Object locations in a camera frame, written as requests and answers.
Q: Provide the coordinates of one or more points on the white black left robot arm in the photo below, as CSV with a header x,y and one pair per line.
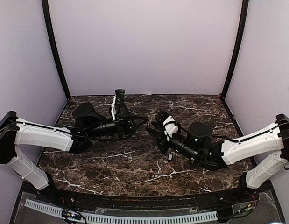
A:
x,y
89,126

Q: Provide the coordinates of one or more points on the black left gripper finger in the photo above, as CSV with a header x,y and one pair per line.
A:
x,y
140,120
139,128

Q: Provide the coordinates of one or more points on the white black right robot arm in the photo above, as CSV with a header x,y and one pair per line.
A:
x,y
198,147

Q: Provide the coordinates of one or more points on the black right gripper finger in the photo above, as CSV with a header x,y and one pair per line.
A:
x,y
156,135
158,126

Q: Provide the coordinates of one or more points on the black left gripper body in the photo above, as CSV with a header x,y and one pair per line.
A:
x,y
121,127

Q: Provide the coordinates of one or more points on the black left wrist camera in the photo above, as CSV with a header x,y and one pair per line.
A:
x,y
119,96

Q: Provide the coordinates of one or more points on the black table front rail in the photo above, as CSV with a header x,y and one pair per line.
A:
x,y
218,199

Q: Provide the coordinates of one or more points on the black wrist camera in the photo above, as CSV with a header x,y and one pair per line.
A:
x,y
167,123
119,96

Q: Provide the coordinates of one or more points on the black right frame post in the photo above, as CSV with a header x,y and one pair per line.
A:
x,y
236,49

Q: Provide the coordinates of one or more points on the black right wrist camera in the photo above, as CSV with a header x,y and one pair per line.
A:
x,y
167,123

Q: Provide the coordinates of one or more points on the white slotted cable duct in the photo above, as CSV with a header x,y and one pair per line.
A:
x,y
114,216

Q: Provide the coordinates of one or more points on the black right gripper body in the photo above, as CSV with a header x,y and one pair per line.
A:
x,y
162,143

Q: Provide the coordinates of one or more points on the black frame post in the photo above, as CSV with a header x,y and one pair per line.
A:
x,y
236,49
54,50

